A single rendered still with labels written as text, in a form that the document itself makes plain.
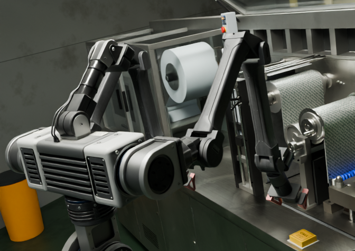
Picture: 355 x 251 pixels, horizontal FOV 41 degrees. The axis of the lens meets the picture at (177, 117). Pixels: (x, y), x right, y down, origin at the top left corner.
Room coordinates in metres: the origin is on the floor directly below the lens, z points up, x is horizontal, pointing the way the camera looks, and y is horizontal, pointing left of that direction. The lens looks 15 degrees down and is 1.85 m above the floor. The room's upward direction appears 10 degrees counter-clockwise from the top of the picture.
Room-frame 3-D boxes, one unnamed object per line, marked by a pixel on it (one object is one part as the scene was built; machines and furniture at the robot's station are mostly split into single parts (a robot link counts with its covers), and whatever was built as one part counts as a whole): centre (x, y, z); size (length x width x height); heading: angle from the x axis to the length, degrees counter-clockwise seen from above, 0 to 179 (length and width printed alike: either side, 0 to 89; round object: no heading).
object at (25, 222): (3.99, 1.51, 0.28); 0.37 x 0.36 x 0.57; 138
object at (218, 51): (2.51, -0.32, 1.50); 0.14 x 0.14 x 0.06
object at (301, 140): (1.83, -0.47, 1.05); 0.06 x 0.05 x 0.31; 115
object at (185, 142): (1.16, 0.02, 1.45); 0.09 x 0.08 x 0.12; 48
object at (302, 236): (1.57, -0.37, 0.91); 0.07 x 0.07 x 0.02; 25
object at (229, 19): (2.33, -0.32, 1.66); 0.07 x 0.07 x 0.10; 12
